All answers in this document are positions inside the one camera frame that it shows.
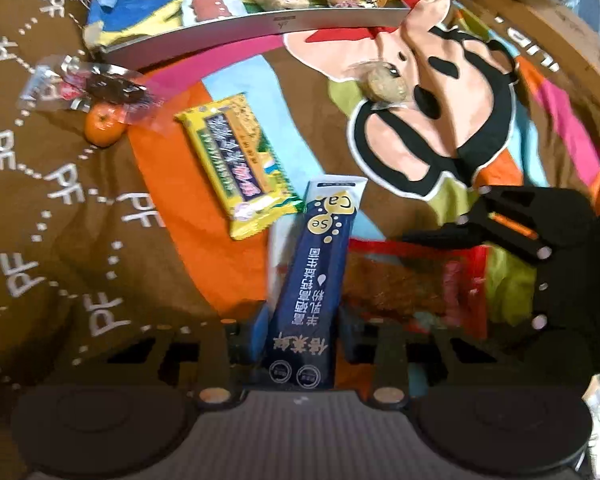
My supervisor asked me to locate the blue milk powder stick sachet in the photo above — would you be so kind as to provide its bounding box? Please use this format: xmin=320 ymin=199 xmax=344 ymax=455
xmin=262 ymin=174 xmax=367 ymax=390

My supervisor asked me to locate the red spicy snack packet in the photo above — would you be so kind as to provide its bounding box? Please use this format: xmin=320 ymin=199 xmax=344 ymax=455
xmin=341 ymin=238 xmax=488 ymax=339

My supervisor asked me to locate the yellow rice cracker packet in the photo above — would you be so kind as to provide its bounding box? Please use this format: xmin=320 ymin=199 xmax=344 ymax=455
xmin=175 ymin=93 xmax=303 ymax=240

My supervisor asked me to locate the round biscuit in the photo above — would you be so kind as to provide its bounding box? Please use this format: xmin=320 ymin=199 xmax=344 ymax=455
xmin=353 ymin=61 xmax=413 ymax=110

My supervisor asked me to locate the small orange mandarin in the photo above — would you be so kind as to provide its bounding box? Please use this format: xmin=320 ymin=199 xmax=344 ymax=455
xmin=84 ymin=102 xmax=126 ymax=148

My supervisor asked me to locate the clear packet dark dried fruit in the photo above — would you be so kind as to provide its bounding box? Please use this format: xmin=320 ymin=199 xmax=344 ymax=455
xmin=17 ymin=55 xmax=166 ymax=125

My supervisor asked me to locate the brown patterned PF pillow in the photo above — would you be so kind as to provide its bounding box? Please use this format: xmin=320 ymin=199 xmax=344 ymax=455
xmin=0 ymin=0 xmax=212 ymax=479

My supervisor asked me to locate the colourful cartoon monkey blanket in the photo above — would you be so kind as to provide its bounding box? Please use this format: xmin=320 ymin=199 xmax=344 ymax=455
xmin=130 ymin=0 xmax=600 ymax=314

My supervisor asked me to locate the grey tray with frog towel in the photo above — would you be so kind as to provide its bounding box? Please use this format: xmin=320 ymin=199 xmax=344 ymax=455
xmin=83 ymin=0 xmax=416 ymax=68

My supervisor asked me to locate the wooden bed frame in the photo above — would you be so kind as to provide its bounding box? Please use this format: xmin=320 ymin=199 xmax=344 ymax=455
xmin=472 ymin=0 xmax=600 ymax=90

